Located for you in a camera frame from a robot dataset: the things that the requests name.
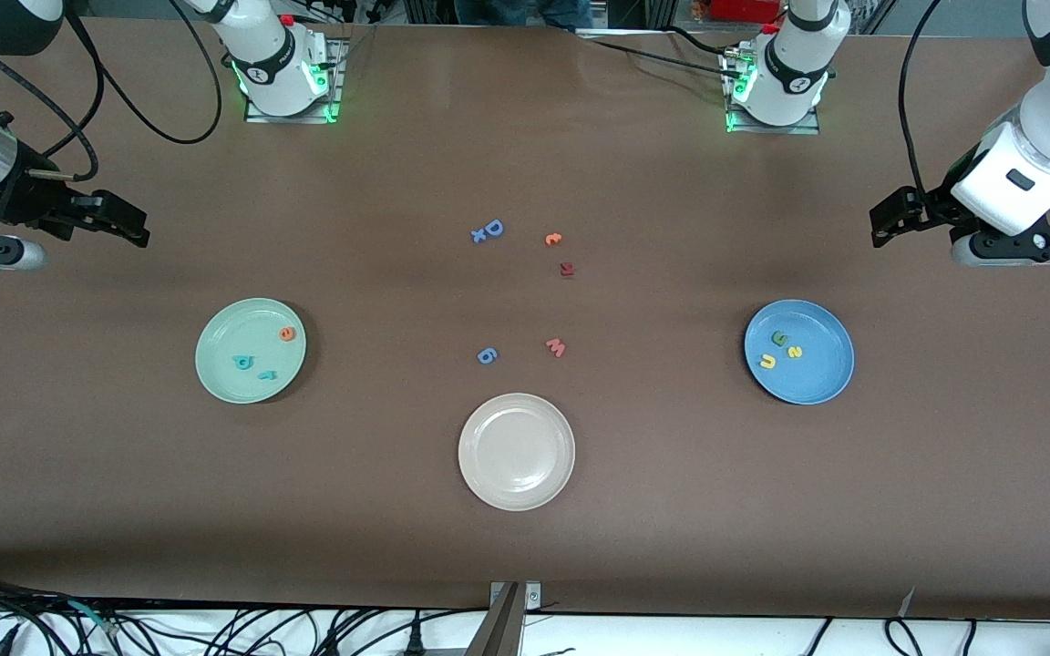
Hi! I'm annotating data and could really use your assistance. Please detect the teal floor cable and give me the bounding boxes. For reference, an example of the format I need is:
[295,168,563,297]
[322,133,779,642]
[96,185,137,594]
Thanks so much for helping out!
[69,601,120,636]

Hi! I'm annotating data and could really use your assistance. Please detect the blue plate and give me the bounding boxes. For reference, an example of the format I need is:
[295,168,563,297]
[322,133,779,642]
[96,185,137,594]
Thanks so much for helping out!
[744,299,856,405]

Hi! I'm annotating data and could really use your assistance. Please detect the person in blue jeans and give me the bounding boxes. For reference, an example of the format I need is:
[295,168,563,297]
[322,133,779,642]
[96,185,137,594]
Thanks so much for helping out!
[454,0,594,30]

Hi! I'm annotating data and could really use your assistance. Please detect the metal bracket post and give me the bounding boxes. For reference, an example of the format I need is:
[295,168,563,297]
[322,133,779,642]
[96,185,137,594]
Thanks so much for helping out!
[466,581,542,656]

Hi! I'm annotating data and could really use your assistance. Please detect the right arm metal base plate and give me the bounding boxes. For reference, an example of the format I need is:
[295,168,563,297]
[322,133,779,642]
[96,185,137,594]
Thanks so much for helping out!
[244,36,344,124]

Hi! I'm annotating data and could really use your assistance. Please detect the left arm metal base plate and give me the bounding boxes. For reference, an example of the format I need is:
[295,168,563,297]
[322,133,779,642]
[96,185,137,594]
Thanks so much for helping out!
[721,46,822,136]

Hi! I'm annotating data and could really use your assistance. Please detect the red box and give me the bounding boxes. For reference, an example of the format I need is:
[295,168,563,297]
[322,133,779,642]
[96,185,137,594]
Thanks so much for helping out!
[707,0,786,24]

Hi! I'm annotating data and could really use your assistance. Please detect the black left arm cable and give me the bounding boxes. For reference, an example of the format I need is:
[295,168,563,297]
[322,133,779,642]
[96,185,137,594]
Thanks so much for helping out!
[899,0,941,197]

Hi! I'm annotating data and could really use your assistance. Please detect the beige plate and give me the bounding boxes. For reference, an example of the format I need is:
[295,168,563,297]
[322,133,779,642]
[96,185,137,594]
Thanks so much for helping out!
[458,393,576,512]

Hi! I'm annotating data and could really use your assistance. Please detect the black cable on table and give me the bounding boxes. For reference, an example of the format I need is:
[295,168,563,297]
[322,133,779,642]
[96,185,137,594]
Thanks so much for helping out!
[575,26,745,78]

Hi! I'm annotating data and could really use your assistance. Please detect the mint green plate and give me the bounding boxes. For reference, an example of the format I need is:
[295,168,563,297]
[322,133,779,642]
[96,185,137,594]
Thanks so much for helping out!
[195,298,308,405]

